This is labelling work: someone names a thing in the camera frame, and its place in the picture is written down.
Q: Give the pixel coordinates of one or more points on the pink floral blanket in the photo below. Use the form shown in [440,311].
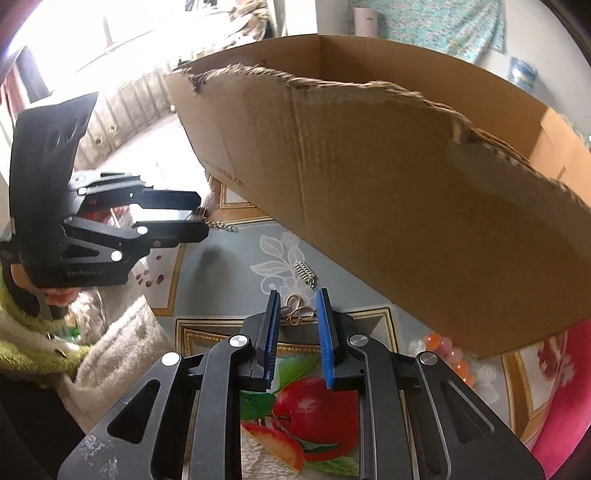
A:
[568,406]

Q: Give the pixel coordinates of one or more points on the teal floral cloth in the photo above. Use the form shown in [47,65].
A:
[443,27]

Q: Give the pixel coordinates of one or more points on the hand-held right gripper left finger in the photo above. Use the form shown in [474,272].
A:
[272,341]

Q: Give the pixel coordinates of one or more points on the brown cardboard box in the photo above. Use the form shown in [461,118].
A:
[378,184]

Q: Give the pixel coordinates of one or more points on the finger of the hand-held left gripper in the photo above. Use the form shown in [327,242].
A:
[175,233]
[152,197]

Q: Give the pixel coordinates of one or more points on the blue water bottle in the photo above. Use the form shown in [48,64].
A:
[522,73]

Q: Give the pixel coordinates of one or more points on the person's left hand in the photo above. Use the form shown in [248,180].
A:
[55,295]

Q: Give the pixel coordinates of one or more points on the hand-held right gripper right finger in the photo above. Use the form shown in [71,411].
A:
[326,341]

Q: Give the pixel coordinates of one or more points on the printed tablecloth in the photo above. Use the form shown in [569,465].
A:
[304,415]

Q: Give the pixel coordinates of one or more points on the white paper roll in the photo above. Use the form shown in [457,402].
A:
[365,21]

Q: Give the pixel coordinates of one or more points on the person's white fluffy garment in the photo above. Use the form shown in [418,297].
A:
[115,350]

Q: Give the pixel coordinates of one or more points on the stack of flattened cardboard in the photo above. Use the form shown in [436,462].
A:
[249,21]

